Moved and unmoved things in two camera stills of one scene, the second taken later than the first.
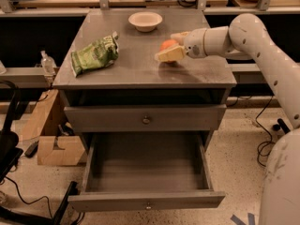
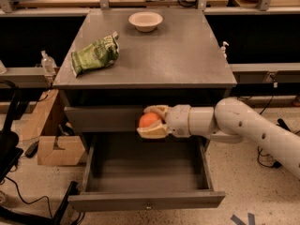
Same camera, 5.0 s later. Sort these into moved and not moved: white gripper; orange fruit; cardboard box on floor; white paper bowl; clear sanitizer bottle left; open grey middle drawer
Moved: white gripper; orange fruit
Not moved: open grey middle drawer; clear sanitizer bottle left; cardboard box on floor; white paper bowl
